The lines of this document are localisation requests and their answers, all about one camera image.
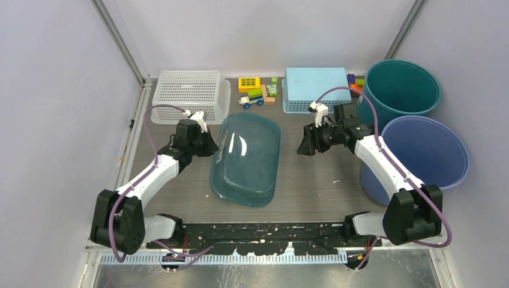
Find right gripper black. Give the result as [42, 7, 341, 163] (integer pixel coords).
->
[298, 119, 343, 156]

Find teal transparent plastic tub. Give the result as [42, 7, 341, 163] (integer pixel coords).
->
[209, 112, 281, 207]

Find light blue perforated basket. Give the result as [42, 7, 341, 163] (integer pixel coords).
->
[282, 68, 349, 114]

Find white perforated plastic basket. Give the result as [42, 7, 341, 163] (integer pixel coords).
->
[151, 70, 231, 125]

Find teal round bucket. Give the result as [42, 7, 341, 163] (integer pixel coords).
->
[356, 59, 441, 132]

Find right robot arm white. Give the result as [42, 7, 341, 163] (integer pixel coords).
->
[297, 102, 442, 246]

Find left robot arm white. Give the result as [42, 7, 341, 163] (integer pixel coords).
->
[90, 115, 218, 255]

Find green monster toy block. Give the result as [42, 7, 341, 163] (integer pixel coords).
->
[266, 77, 279, 97]

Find white toy car blue wheels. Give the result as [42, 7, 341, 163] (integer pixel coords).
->
[239, 88, 265, 109]

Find yellow toy block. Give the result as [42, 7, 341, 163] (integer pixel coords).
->
[238, 77, 261, 93]

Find orange purple toy blocks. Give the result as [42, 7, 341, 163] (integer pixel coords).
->
[346, 74, 365, 97]

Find blue round bucket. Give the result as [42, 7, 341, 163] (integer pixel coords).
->
[381, 115, 470, 191]

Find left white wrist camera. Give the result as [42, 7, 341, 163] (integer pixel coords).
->
[189, 111, 208, 133]

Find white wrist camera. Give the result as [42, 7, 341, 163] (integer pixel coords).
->
[308, 101, 328, 128]
[189, 111, 208, 133]

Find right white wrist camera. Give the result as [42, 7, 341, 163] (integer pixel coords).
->
[308, 101, 328, 128]

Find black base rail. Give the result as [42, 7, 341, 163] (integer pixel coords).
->
[162, 222, 375, 256]

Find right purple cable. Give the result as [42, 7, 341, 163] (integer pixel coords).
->
[314, 86, 453, 272]

